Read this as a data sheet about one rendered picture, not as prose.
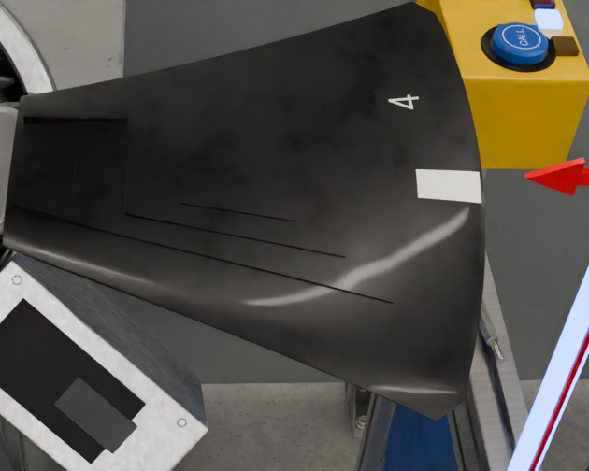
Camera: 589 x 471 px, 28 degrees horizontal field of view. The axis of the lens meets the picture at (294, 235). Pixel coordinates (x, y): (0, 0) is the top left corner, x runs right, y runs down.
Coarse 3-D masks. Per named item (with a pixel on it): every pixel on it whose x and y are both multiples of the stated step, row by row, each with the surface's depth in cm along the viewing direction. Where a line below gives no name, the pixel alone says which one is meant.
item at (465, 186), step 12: (420, 180) 58; (432, 180) 58; (444, 180) 58; (456, 180) 58; (468, 180) 58; (420, 192) 57; (432, 192) 57; (444, 192) 57; (456, 192) 58; (468, 192) 58; (480, 192) 58
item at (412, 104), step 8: (392, 88) 60; (400, 88) 60; (408, 88) 60; (416, 88) 60; (424, 88) 60; (376, 96) 60; (384, 96) 60; (392, 96) 60; (400, 96) 60; (408, 96) 60; (416, 96) 60; (424, 96) 60; (384, 104) 60; (392, 104) 60; (400, 104) 60; (408, 104) 60; (416, 104) 60; (424, 104) 60; (384, 112) 59; (392, 112) 59; (400, 112) 59; (408, 112) 59; (416, 112) 59; (424, 112) 59
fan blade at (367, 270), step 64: (192, 64) 61; (256, 64) 61; (320, 64) 61; (384, 64) 61; (448, 64) 61; (64, 128) 58; (128, 128) 58; (192, 128) 58; (256, 128) 58; (320, 128) 59; (384, 128) 59; (448, 128) 59; (64, 192) 55; (128, 192) 55; (192, 192) 55; (256, 192) 56; (320, 192) 56; (384, 192) 57; (64, 256) 53; (128, 256) 53; (192, 256) 54; (256, 256) 54; (320, 256) 55; (384, 256) 55; (448, 256) 56; (256, 320) 53; (320, 320) 54; (384, 320) 54; (448, 320) 55; (384, 384) 53; (448, 384) 54
